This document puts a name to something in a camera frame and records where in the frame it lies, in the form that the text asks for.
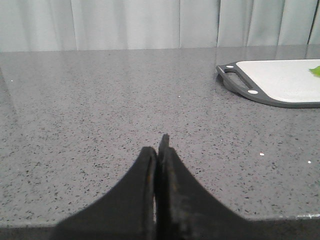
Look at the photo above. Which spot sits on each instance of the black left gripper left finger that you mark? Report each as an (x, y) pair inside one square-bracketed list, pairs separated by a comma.
[(126, 212)]

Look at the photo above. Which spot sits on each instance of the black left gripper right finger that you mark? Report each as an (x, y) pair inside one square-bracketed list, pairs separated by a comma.
[(186, 211)]

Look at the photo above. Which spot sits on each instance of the white grey-rimmed cutting board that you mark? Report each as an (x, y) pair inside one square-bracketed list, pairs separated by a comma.
[(279, 83)]

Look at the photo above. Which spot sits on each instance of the green lettuce leaf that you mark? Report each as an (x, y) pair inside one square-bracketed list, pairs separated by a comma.
[(315, 71)]

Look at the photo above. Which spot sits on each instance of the white curtain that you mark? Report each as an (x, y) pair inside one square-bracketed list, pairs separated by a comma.
[(63, 25)]

